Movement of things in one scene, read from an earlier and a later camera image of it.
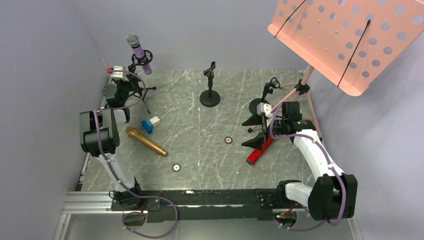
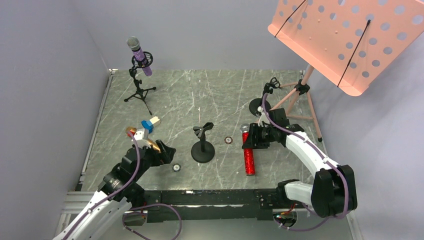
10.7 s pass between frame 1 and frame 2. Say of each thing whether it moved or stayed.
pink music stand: stayed
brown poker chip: stayed
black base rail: stayed
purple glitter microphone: stayed
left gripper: moved
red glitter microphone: moved
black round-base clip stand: moved
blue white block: stayed
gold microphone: stayed
